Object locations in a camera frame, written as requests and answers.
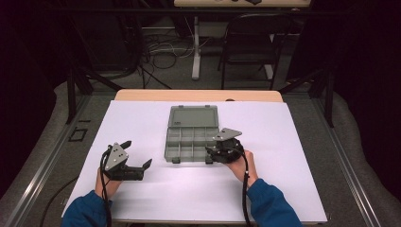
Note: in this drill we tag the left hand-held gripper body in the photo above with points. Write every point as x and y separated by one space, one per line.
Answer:
116 157

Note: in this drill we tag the aluminium rail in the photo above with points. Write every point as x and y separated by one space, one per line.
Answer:
41 176
350 176

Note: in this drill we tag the person's left hand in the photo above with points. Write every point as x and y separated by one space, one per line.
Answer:
108 187

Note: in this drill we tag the dark curtain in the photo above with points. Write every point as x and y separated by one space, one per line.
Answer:
25 94
372 78

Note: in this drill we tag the short black tape strip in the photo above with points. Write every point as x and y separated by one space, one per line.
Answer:
84 120

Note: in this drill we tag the black metal stand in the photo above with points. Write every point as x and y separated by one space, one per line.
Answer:
71 94
330 101

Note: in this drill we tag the wooden table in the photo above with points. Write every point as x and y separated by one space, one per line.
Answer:
198 95

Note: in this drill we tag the white board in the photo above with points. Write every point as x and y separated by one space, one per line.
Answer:
220 195

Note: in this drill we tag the black folding chair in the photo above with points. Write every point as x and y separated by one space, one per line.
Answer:
249 47

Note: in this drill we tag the black crossbar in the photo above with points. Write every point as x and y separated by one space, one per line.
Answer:
126 10

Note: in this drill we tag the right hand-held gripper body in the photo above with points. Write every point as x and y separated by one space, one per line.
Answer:
230 151

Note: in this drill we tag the white-legged desk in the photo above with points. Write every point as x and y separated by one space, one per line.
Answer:
196 63

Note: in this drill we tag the grey translucent compartment box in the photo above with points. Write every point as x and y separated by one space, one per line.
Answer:
192 118

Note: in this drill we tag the person's right hand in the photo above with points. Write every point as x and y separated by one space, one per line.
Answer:
241 170

